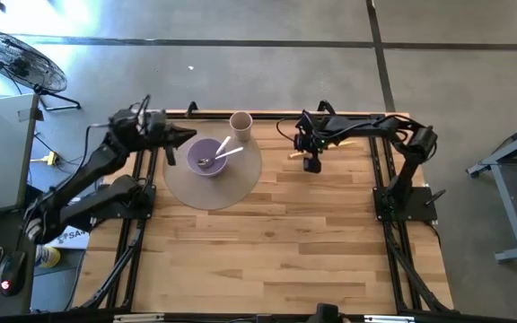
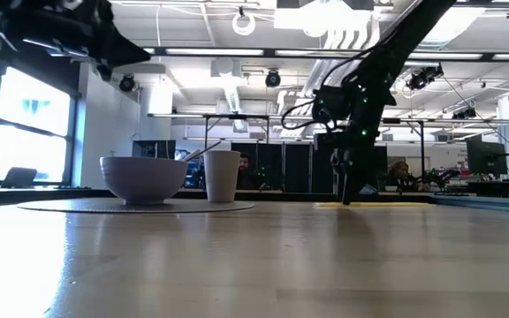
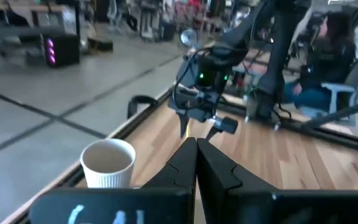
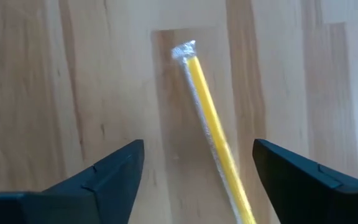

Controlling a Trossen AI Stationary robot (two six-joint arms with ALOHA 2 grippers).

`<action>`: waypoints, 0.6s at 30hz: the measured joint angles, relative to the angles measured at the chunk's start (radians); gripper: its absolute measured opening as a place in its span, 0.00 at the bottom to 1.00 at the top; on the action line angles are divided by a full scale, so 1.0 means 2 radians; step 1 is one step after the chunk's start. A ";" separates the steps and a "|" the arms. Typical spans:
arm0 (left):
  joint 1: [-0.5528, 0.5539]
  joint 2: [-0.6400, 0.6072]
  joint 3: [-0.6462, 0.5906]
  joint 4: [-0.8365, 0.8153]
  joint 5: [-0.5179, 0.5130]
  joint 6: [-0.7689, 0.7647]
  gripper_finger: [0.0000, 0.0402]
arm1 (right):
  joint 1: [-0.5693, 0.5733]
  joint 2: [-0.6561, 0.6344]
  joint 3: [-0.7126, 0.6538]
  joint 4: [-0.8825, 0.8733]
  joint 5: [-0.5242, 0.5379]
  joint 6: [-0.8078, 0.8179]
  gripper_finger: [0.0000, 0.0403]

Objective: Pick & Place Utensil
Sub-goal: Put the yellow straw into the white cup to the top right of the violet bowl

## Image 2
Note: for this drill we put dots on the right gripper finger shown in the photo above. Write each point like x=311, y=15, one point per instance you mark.
x=352, y=176
x=337, y=163

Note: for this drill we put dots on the yellow chopstick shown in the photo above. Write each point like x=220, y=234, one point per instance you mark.
x=391, y=205

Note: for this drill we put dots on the white ribbed cup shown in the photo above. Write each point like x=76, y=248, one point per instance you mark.
x=222, y=176

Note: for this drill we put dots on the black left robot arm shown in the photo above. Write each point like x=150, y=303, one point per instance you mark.
x=11, y=20

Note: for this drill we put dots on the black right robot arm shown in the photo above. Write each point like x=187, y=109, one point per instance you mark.
x=391, y=48

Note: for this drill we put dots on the black ceiling spot lamp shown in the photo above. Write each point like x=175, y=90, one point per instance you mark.
x=126, y=83
x=273, y=78

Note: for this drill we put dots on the black partition panel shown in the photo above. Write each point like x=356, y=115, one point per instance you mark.
x=298, y=168

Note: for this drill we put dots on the person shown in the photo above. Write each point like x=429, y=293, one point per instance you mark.
x=399, y=170
x=245, y=165

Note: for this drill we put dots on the large window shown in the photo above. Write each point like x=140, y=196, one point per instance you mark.
x=33, y=106

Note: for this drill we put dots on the dark computer monitor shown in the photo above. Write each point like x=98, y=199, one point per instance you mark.
x=153, y=149

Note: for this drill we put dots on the pale purple bowl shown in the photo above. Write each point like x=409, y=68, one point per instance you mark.
x=144, y=179

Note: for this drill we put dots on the black monitor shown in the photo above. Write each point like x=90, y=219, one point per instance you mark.
x=486, y=156

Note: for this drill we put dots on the round grey placemat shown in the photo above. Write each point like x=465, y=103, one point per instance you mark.
x=82, y=206

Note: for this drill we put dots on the dark laptop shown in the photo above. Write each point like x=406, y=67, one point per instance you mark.
x=18, y=177

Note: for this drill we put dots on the black ceiling camera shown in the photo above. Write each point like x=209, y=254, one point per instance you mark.
x=424, y=77

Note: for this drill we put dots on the black background rig frame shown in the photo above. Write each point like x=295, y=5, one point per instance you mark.
x=237, y=116

